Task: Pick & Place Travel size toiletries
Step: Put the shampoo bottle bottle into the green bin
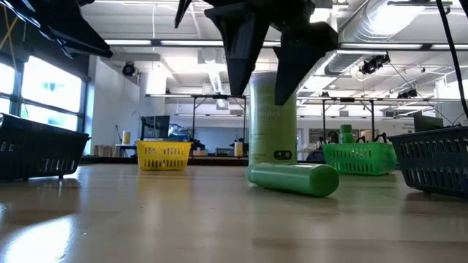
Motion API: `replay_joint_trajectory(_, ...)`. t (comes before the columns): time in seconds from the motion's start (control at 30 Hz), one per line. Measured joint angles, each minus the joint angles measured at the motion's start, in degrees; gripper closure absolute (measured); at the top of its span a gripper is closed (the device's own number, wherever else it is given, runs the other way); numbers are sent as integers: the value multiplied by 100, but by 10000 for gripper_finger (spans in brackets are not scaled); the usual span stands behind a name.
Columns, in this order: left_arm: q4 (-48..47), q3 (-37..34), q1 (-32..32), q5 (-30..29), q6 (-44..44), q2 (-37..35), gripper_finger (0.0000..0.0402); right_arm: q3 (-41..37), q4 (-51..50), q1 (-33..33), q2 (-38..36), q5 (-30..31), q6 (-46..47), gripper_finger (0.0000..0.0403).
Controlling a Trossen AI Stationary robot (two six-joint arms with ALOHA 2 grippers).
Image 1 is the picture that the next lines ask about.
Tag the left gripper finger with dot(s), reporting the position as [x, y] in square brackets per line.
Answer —
[80, 33]
[33, 22]

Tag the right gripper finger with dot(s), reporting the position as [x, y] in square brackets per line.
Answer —
[300, 58]
[241, 47]

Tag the green travel bottle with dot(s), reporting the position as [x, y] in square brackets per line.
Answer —
[292, 179]
[346, 133]

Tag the green plastic basket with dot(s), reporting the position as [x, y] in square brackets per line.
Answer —
[360, 159]

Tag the black plastic basket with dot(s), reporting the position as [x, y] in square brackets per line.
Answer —
[435, 160]
[40, 153]

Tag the overhead light bar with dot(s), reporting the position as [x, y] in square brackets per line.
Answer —
[183, 42]

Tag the black ceiling spotlight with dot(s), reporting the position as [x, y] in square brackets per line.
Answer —
[128, 68]
[373, 64]

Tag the large window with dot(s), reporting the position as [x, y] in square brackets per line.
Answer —
[47, 95]

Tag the green disinfecting wipes canister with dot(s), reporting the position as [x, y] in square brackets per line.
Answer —
[272, 128]

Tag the yellow cylinder container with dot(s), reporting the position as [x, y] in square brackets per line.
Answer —
[126, 137]
[238, 149]

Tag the black computer monitor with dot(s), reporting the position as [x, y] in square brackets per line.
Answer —
[157, 126]

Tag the yellow plastic basket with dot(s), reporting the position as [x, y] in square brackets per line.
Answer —
[164, 155]

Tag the black metal workstation frame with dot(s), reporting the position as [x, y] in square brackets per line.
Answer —
[347, 99]
[208, 96]

